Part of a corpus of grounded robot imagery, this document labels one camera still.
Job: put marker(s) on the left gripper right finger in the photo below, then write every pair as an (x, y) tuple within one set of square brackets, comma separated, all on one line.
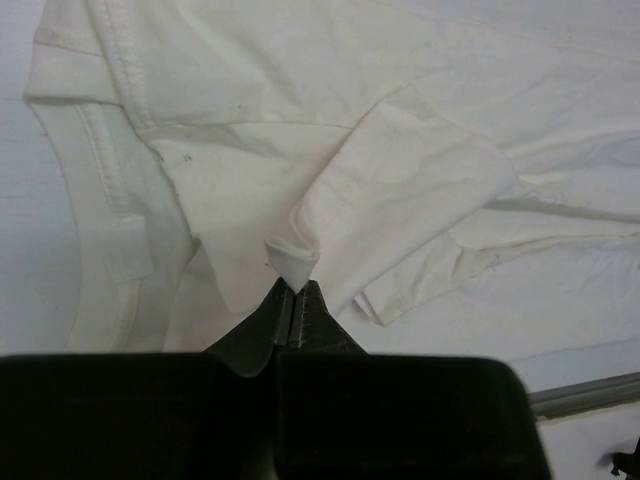
[(343, 413)]

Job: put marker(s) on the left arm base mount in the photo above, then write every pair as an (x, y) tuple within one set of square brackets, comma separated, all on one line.
[(625, 463)]

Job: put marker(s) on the aluminium table rail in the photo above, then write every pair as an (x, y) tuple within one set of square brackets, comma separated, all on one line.
[(585, 397)]

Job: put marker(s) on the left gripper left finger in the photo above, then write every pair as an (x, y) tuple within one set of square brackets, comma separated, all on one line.
[(198, 415)]

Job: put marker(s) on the white t shirt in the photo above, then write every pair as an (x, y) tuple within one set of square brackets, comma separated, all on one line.
[(458, 176)]

